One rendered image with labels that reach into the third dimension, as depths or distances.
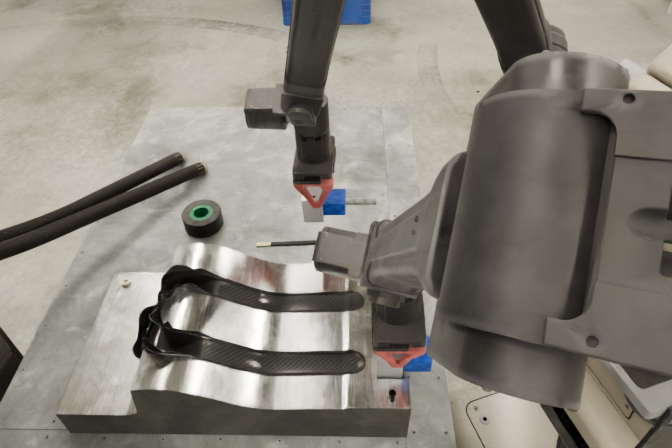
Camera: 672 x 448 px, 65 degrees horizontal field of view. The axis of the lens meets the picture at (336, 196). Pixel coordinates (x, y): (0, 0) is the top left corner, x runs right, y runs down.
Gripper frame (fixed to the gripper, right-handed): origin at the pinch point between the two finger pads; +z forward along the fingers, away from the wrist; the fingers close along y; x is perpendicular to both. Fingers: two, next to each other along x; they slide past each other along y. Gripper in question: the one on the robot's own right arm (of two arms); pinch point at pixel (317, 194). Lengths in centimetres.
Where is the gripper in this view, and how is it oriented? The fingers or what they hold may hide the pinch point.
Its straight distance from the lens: 94.8
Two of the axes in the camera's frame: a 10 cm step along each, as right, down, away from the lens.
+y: -0.5, 6.7, -7.4
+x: 10.0, 0.0, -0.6
